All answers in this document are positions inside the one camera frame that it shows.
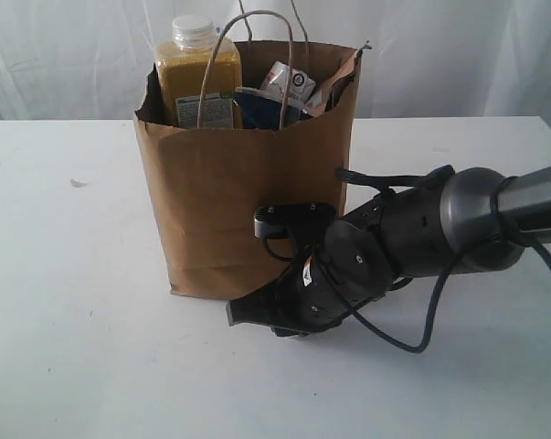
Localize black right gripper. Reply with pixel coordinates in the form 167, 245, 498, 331
226, 255, 347, 338

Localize noodle packet dark blue ends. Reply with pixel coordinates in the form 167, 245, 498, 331
233, 87, 312, 131

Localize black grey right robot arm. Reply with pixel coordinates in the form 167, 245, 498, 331
226, 166, 551, 353

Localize yellow millet bottle white cap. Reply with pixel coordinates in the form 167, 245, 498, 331
154, 15, 242, 129

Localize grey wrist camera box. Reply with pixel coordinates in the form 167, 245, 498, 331
253, 202, 337, 239

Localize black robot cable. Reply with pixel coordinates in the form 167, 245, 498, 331
261, 166, 551, 355

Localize small blue white milk carton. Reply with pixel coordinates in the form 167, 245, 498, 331
260, 61, 316, 103

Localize brown paper bag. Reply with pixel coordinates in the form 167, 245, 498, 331
133, 35, 362, 300

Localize brown red snack pouch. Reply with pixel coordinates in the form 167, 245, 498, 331
303, 41, 372, 118

